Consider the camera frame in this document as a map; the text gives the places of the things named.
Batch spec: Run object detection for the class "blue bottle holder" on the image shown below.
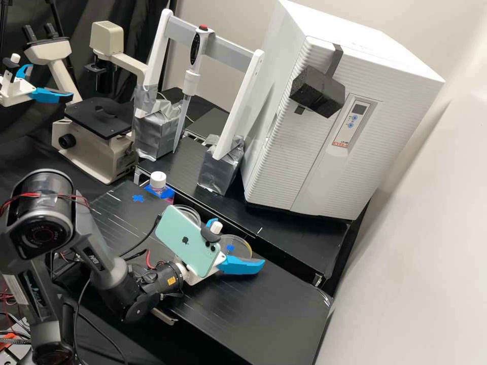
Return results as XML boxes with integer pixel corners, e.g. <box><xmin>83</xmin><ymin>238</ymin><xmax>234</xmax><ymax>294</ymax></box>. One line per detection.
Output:
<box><xmin>143</xmin><ymin>184</ymin><xmax>176</xmax><ymax>203</ymax></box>

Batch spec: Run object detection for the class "black tray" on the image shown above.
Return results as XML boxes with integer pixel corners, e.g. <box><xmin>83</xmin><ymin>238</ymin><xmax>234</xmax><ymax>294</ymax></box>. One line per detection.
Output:
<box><xmin>184</xmin><ymin>107</ymin><xmax>233</xmax><ymax>143</ymax></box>

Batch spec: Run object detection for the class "petri dish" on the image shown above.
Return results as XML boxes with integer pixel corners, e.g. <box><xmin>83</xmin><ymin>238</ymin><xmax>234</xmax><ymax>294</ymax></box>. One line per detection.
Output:
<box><xmin>173</xmin><ymin>204</ymin><xmax>202</xmax><ymax>229</ymax></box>

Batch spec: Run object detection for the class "cream microscope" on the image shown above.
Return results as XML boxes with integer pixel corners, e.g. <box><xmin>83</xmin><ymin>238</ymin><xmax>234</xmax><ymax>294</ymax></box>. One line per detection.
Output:
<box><xmin>22</xmin><ymin>21</ymin><xmax>150</xmax><ymax>186</ymax></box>

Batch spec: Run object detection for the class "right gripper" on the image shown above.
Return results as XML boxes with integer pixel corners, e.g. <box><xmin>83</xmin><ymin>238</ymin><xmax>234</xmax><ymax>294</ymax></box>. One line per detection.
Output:
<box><xmin>177</xmin><ymin>217</ymin><xmax>266</xmax><ymax>286</ymax></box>

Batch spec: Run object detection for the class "white incubator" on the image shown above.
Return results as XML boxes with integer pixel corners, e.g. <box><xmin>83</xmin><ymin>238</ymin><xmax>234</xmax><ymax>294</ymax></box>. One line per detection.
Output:
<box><xmin>240</xmin><ymin>0</ymin><xmax>436</xmax><ymax>213</ymax></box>

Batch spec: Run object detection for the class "right wrist camera phone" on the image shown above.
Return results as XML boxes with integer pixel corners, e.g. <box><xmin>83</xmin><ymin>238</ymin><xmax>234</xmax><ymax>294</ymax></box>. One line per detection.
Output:
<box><xmin>156</xmin><ymin>205</ymin><xmax>224</xmax><ymax>279</ymax></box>

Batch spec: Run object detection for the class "black cable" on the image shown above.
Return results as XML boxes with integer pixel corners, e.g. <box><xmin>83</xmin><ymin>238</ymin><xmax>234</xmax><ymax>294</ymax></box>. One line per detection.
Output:
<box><xmin>114</xmin><ymin>213</ymin><xmax>163</xmax><ymax>264</ymax></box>

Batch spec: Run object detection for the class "pipette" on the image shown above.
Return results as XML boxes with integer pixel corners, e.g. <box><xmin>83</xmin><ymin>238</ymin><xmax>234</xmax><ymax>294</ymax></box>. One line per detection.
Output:
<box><xmin>175</xmin><ymin>23</ymin><xmax>211</xmax><ymax>154</ymax></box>

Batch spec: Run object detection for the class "incubator door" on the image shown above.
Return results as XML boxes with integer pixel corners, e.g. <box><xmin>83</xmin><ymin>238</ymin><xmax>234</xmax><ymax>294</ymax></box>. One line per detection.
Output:
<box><xmin>243</xmin><ymin>35</ymin><xmax>446</xmax><ymax>223</ymax></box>

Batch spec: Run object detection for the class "petri dish lid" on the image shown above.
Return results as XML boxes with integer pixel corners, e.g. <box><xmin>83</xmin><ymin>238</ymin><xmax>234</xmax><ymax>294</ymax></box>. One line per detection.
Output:
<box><xmin>220</xmin><ymin>234</ymin><xmax>253</xmax><ymax>261</ymax></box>

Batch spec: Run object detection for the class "black platform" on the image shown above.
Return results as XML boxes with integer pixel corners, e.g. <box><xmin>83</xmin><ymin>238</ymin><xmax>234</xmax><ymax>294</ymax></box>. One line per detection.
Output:
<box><xmin>133</xmin><ymin>133</ymin><xmax>370</xmax><ymax>298</ymax></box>
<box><xmin>88</xmin><ymin>180</ymin><xmax>334</xmax><ymax>365</ymax></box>

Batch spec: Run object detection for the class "white pipette stand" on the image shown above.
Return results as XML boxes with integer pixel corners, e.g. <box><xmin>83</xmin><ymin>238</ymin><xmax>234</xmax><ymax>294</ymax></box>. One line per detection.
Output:
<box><xmin>132</xmin><ymin>8</ymin><xmax>266</xmax><ymax>197</ymax></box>

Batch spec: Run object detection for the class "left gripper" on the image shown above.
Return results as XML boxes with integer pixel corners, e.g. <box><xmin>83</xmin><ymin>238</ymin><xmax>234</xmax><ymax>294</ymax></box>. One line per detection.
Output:
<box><xmin>0</xmin><ymin>63</ymin><xmax>64</xmax><ymax>107</ymax></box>

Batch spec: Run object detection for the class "small bottle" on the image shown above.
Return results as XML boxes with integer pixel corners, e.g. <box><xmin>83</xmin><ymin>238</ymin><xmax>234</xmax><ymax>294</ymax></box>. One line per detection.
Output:
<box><xmin>149</xmin><ymin>171</ymin><xmax>170</xmax><ymax>195</ymax></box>

